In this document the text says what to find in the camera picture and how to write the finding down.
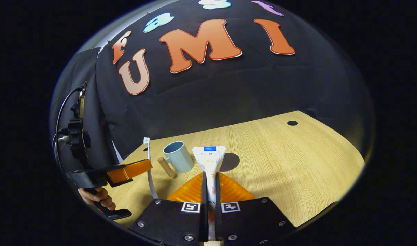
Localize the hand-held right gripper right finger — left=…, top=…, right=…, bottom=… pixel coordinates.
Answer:
left=215, top=173, right=296, bottom=245

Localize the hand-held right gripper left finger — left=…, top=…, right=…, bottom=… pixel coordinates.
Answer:
left=130, top=173, right=209, bottom=245

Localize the white toothbrush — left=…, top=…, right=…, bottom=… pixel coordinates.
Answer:
left=143, top=137, right=159, bottom=200

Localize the dark brown round coaster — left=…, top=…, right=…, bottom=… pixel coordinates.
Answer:
left=219, top=153, right=240, bottom=172

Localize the white toothpaste tube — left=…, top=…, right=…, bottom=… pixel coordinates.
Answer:
left=192, top=146, right=226, bottom=241

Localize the pale blue cup wooden handle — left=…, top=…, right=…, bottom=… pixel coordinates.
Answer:
left=157, top=141, right=195, bottom=177

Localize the wooden desktop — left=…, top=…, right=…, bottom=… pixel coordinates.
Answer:
left=108, top=110, right=366, bottom=228

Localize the black backdrop cloth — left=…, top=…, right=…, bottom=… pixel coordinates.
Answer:
left=96, top=0, right=375, bottom=161

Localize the black cable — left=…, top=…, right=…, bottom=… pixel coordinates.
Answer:
left=53, top=85, right=87, bottom=164

